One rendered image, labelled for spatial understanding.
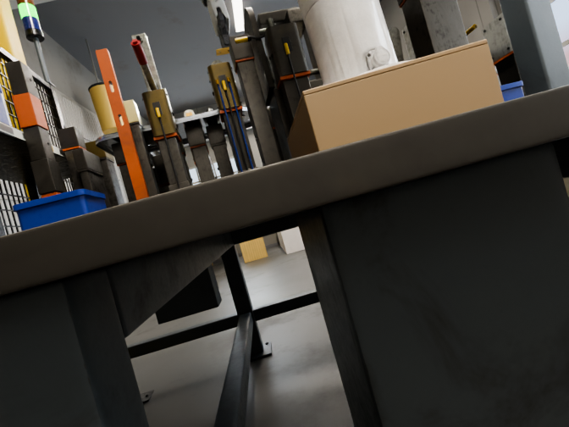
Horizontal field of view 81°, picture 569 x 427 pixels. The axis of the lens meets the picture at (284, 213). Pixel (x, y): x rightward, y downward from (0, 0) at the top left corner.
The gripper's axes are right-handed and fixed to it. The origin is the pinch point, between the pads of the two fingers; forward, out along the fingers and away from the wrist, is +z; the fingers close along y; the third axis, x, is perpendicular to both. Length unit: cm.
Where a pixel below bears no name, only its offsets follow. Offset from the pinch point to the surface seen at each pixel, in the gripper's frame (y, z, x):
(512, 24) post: -41, 30, -66
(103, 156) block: 4, 27, 48
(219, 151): -8.5, 36.8, 12.5
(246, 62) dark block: -31.3, 22.0, 1.1
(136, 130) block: -19.5, 28.6, 32.6
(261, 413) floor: 9, 127, 23
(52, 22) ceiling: 313, -229, 144
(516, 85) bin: -57, 49, -44
